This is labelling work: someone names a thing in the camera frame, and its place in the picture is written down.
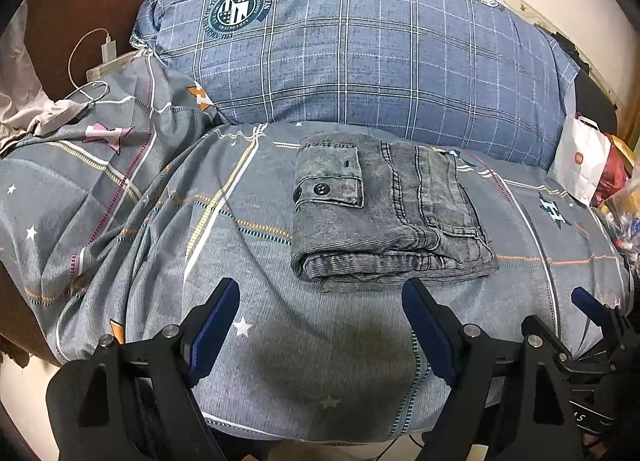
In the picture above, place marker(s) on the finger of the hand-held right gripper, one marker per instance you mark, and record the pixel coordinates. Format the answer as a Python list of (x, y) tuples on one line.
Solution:
[(590, 303), (550, 338)]

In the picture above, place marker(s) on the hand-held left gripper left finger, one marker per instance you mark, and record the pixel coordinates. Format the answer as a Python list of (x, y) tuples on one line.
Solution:
[(215, 323)]

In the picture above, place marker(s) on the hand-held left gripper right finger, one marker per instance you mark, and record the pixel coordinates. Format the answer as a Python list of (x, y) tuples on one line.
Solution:
[(430, 326)]

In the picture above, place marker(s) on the grey denim pants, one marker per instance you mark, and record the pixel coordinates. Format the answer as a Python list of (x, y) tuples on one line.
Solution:
[(380, 211)]

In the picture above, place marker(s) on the clear plastic bag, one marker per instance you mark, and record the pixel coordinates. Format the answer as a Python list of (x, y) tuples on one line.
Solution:
[(622, 226)]

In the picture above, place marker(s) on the grey printed blanket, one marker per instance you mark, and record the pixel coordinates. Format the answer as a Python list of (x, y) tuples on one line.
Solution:
[(320, 341)]

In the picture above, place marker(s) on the red plastic bag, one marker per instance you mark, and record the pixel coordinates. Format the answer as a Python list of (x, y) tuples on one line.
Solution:
[(612, 173)]

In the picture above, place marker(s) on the white paper bag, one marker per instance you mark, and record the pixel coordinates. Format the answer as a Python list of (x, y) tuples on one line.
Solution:
[(580, 161)]

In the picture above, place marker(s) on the black chair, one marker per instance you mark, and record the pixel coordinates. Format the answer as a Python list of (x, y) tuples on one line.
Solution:
[(590, 96)]

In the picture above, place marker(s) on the blue plaid pillow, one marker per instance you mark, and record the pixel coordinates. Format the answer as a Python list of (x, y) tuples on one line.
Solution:
[(360, 56)]

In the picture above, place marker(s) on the white charger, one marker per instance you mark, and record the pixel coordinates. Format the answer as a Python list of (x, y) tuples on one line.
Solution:
[(109, 52)]

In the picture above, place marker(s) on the beige cloth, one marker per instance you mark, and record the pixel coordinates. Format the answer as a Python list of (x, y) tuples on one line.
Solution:
[(30, 91)]

